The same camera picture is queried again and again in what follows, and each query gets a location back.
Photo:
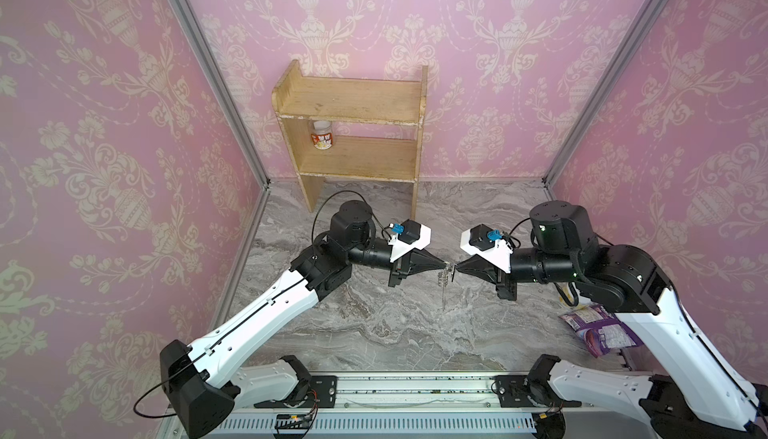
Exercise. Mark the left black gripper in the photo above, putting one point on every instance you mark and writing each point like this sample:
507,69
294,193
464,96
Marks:
403,267

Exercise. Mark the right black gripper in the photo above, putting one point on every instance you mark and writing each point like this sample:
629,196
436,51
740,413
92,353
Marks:
505,277

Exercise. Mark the silver metal key holder plate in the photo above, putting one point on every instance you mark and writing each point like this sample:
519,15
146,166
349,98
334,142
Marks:
445,277

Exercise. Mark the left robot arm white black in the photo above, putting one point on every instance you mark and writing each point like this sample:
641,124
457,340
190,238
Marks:
204,381

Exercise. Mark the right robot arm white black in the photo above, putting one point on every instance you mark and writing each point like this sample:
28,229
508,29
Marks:
700,395

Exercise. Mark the purple snack packet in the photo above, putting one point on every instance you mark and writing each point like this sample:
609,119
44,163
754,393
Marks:
601,331

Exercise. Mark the white jar red label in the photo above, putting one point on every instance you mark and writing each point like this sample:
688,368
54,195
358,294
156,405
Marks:
322,135

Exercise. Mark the wooden two-tier shelf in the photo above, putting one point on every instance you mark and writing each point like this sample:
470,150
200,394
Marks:
299,101

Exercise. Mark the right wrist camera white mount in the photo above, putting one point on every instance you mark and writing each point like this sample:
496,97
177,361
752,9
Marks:
488,243

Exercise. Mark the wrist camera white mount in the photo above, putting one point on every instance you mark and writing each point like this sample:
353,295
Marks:
406,237
488,243

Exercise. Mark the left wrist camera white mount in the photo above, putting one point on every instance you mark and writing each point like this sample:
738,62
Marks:
406,237

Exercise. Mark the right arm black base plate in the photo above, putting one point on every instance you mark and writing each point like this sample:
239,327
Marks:
512,391

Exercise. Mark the aluminium front rail frame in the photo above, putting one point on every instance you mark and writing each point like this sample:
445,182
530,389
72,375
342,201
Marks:
425,405

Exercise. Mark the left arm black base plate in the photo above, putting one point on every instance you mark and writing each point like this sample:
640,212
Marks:
319,391

